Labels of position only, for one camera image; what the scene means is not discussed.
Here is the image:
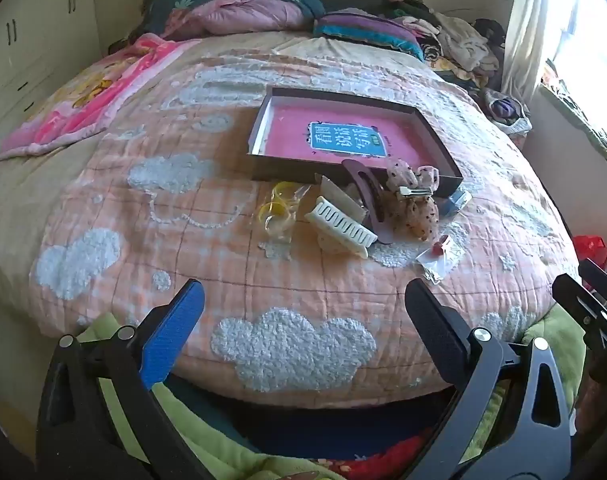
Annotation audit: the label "green cloth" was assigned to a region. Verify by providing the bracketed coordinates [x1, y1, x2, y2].
[78, 305, 589, 480]

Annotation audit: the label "pile of clothes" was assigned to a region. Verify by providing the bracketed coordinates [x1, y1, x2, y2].
[383, 0, 507, 92]

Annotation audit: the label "yellow clear hair clips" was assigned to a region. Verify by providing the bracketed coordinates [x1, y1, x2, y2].
[254, 182, 312, 247]

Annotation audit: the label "purple teal striped pillow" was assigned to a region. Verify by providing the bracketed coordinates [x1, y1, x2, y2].
[313, 12, 427, 62]

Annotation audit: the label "maroon hair claw clip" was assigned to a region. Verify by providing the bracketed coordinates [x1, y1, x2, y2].
[341, 158, 387, 224]

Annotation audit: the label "pink cartoon blanket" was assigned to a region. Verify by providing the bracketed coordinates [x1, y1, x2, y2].
[0, 32, 194, 166]

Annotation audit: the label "clear packet with red earrings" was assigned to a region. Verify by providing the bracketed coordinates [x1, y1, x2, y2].
[416, 234, 467, 284]

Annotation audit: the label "cream wardrobe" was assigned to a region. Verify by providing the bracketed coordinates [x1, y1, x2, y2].
[0, 0, 109, 126]

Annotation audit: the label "window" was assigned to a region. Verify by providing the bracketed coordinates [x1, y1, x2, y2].
[538, 0, 607, 161]

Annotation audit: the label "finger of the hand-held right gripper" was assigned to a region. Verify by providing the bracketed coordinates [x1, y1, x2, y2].
[578, 258, 607, 308]
[552, 273, 607, 361]

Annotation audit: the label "clear packet with blue item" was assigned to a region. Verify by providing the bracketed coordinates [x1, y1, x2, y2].
[441, 187, 473, 221]

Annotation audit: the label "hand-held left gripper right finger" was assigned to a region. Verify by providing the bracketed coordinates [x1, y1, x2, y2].
[405, 278, 574, 480]

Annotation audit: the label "pink book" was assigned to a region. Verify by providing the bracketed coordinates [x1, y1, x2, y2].
[261, 104, 434, 167]

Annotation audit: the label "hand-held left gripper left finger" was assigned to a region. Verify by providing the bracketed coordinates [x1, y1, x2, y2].
[36, 279, 207, 480]

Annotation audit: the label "peach cloud quilt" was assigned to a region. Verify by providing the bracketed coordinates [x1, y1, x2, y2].
[31, 42, 581, 408]

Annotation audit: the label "shallow cardboard box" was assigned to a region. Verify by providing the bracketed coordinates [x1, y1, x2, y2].
[247, 86, 464, 197]

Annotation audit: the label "white bag with clothes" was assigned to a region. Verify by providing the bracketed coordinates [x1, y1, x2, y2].
[483, 87, 534, 137]

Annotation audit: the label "white curtain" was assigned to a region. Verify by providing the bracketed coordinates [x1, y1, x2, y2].
[501, 0, 552, 106]

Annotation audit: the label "white hair claw clip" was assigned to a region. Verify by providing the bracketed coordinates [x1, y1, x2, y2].
[303, 196, 379, 261]

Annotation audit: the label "pink and dark floral duvet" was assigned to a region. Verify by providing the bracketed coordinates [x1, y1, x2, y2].
[108, 0, 329, 53]

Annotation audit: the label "white card packet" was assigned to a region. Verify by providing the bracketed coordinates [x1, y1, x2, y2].
[319, 175, 362, 212]

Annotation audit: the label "red plastic bag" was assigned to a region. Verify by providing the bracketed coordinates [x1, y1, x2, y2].
[572, 234, 607, 267]

